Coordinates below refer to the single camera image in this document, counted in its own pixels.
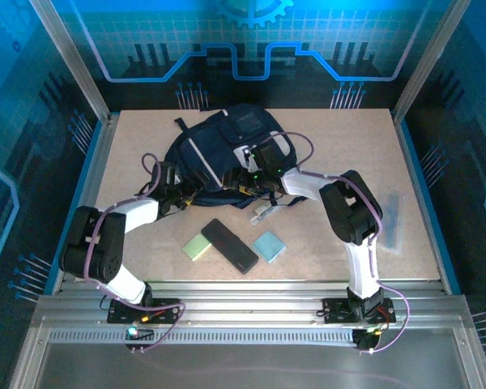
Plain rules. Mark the navy blue student backpack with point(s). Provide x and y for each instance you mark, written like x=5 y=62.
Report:
x=210 y=142

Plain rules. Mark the green sticky note pad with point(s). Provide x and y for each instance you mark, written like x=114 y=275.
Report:
x=195 y=246

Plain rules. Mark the black pencil case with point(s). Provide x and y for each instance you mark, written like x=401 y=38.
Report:
x=228 y=245

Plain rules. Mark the blue sticky note pad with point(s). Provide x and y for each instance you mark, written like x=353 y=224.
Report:
x=269 y=246

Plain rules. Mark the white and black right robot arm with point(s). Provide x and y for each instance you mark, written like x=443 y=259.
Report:
x=360 y=267

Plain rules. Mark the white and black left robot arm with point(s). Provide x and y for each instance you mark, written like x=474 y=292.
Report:
x=139 y=215

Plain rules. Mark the aluminium front beam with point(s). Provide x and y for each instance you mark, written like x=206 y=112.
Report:
x=251 y=308

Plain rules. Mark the left controller board with LED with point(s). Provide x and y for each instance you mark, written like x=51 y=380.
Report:
x=135 y=333

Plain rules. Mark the controller board with led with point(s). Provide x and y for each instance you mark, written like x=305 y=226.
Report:
x=366 y=338
x=135 y=333

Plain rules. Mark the right controller board with LED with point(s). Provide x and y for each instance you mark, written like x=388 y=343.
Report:
x=366 y=338

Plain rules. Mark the aluminium left side rail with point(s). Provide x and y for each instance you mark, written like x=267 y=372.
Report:
x=99 y=162

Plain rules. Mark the aluminium rail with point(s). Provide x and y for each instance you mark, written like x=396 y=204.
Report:
x=99 y=162
x=409 y=162

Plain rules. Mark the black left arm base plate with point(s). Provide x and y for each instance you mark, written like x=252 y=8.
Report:
x=166 y=310

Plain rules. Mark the aluminium right side rail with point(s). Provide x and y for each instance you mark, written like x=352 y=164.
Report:
x=409 y=162

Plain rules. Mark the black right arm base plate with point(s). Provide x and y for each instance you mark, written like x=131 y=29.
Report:
x=336 y=310

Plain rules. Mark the aluminium left corner post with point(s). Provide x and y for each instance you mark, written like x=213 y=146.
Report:
x=71 y=61

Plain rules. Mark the aluminium corner post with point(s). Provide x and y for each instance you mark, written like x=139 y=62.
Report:
x=71 y=61
x=425 y=61

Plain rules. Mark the aluminium right corner post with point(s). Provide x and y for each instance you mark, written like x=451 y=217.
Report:
x=425 y=61

